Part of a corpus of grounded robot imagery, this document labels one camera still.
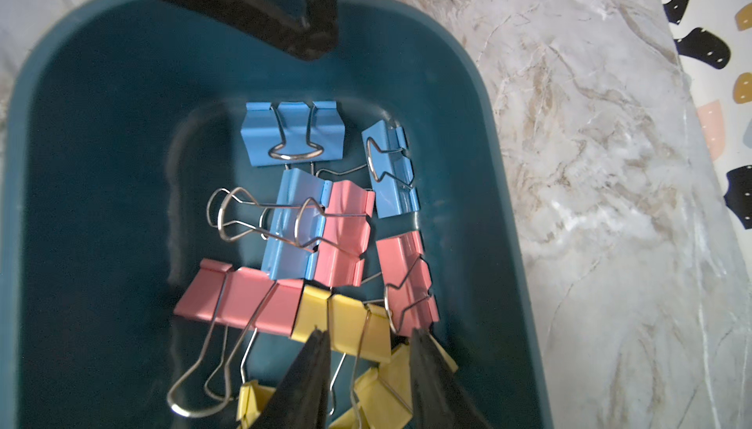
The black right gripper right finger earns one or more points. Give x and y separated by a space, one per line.
438 401

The pink binder clip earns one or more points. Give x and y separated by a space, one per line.
242 298
406 275
341 246

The teal plastic storage box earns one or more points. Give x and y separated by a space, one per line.
124 120

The yellow binder clip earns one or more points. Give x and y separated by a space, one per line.
252 400
381 396
356 329

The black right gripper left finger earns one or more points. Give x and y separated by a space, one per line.
301 399

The blue binder clip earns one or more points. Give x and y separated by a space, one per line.
293 132
390 170
292 225

